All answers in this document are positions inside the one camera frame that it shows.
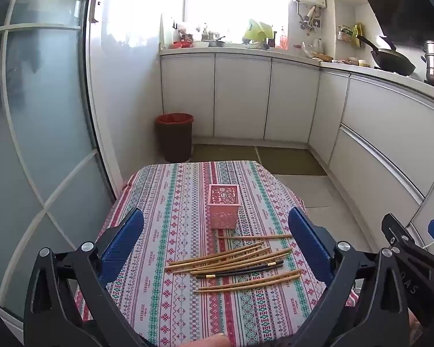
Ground bright window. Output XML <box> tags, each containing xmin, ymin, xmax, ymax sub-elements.
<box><xmin>184</xmin><ymin>0</ymin><xmax>290</xmax><ymax>41</ymax></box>

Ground pink perforated utensil holder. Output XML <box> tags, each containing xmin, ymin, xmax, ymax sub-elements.
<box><xmin>207</xmin><ymin>184</ymin><xmax>240</xmax><ymax>230</ymax></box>

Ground black chopstick with gold band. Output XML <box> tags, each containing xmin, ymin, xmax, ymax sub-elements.
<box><xmin>196</xmin><ymin>265</ymin><xmax>281</xmax><ymax>280</ymax></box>
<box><xmin>190</xmin><ymin>259</ymin><xmax>285</xmax><ymax>275</ymax></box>

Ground frosted glass door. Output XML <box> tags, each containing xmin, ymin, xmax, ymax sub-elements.
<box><xmin>0</xmin><ymin>0</ymin><xmax>107</xmax><ymax>320</ymax></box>

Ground patterned striped tablecloth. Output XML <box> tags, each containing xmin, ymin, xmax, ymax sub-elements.
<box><xmin>74</xmin><ymin>160</ymin><xmax>358</xmax><ymax>347</ymax></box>

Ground dark range hood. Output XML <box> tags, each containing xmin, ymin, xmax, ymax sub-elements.
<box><xmin>349</xmin><ymin>0</ymin><xmax>434</xmax><ymax>49</ymax></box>

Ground brown trash bin red liner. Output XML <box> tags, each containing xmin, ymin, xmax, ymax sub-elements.
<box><xmin>156</xmin><ymin>113</ymin><xmax>194</xmax><ymax>163</ymax></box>

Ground pile of wooden chopsticks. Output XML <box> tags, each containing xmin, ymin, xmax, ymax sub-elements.
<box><xmin>165</xmin><ymin>234</ymin><xmax>302</xmax><ymax>293</ymax></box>

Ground person's left hand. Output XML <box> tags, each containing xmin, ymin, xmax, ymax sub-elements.
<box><xmin>199</xmin><ymin>333</ymin><xmax>229</xmax><ymax>347</ymax></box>

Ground yellow green packet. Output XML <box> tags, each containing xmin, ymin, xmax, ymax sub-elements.
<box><xmin>351</xmin><ymin>23</ymin><xmax>364</xmax><ymax>47</ymax></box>

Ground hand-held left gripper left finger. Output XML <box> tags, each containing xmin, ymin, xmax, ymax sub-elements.
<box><xmin>23</xmin><ymin>208</ymin><xmax>145</xmax><ymax>347</ymax></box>

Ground black wok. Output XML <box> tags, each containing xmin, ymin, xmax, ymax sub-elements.
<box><xmin>356</xmin><ymin>35</ymin><xmax>416</xmax><ymax>77</ymax></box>

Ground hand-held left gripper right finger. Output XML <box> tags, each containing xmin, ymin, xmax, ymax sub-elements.
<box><xmin>286</xmin><ymin>208</ymin><xmax>411</xmax><ymax>347</ymax></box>

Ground green plastic dish cover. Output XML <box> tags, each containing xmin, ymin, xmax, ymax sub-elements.
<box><xmin>243</xmin><ymin>19</ymin><xmax>274</xmax><ymax>44</ymax></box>

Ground olive floor mat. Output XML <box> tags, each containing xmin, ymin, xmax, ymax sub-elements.
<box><xmin>257</xmin><ymin>146</ymin><xmax>327</xmax><ymax>176</ymax></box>
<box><xmin>191</xmin><ymin>144</ymin><xmax>262</xmax><ymax>164</ymax></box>

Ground white kitchen base cabinet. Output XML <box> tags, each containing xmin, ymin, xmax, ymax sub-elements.
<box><xmin>160</xmin><ymin>49</ymin><xmax>434</xmax><ymax>257</ymax></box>

